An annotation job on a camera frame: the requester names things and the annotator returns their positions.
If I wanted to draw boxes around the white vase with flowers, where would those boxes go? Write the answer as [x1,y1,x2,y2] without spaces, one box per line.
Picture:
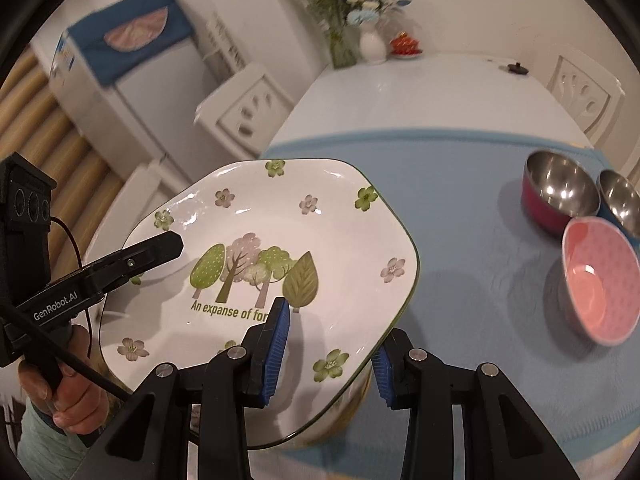
[264,0,414,70]

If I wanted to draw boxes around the white floral tree-print plate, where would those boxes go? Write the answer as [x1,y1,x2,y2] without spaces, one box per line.
[93,158,420,451]

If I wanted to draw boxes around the pink dotted bowl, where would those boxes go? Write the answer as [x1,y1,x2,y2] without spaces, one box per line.
[561,216,640,347]

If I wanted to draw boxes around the light blue table mat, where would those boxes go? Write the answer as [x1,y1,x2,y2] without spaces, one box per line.
[261,129,640,480]

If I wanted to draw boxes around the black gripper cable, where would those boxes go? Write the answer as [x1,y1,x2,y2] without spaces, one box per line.
[0,216,132,402]

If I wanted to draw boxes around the person's left forearm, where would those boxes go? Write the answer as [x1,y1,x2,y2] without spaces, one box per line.
[18,400,101,472]

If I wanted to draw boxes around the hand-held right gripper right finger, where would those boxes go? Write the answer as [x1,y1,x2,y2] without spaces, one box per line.
[370,328,581,480]

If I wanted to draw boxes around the small red flower ornament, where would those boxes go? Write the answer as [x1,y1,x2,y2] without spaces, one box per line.
[389,31,424,60]

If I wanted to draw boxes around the white carved chair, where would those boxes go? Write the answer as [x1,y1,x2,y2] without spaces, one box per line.
[547,53,627,150]
[193,62,296,158]

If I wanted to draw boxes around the person's left hand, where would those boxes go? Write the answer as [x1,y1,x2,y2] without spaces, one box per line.
[18,324,110,427]

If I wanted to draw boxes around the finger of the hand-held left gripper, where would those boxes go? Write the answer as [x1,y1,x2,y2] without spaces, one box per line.
[80,230,184,293]

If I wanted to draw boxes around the white refrigerator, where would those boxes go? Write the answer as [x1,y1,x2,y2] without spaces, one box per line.
[49,30,221,181]

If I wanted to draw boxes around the red steel-lined bowl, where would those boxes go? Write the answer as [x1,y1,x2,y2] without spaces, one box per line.
[520,150,601,239]

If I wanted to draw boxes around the blue steel-lined bowl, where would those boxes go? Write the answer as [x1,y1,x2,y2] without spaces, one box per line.
[596,169,640,238]

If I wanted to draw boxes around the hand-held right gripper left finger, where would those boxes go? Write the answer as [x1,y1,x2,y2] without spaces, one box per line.
[84,297,292,480]

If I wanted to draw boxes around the blue fridge cover cloth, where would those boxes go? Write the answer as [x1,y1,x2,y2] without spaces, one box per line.
[67,0,197,87]

